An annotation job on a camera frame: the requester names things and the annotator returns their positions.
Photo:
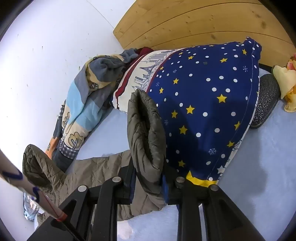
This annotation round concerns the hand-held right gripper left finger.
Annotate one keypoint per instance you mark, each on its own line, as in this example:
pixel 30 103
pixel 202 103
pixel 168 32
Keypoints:
pixel 132 190

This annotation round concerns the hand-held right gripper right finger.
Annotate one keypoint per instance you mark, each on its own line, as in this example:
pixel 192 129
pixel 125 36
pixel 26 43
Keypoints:
pixel 172 185

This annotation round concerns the olive quilted jacket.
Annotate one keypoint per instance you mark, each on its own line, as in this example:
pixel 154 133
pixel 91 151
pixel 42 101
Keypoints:
pixel 145 129

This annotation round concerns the light blue bed sheet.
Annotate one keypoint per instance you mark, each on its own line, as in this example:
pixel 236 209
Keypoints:
pixel 254 173

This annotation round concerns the navy star print pillow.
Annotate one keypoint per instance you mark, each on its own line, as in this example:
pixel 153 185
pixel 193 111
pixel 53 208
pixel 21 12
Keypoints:
pixel 203 104

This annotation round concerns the patchwork print quilt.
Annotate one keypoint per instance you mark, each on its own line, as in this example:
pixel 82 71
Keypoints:
pixel 78 104

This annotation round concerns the white blue-marked tube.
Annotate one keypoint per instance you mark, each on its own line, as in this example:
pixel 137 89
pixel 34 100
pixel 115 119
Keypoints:
pixel 13 172

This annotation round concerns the dark grey patterned cushion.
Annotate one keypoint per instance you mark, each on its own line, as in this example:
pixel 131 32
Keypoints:
pixel 266 99

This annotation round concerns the wooden headboard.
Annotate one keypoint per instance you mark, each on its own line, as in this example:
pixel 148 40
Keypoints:
pixel 196 20

